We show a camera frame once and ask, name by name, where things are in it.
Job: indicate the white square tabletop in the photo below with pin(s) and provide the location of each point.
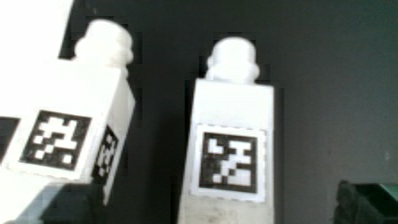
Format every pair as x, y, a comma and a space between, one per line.
32, 28

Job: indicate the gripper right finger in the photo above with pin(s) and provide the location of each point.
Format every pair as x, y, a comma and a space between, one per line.
366, 203

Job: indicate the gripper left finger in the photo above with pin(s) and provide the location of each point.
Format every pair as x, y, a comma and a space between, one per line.
76, 206

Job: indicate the white leg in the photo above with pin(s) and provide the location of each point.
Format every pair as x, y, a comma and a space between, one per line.
227, 180
66, 96

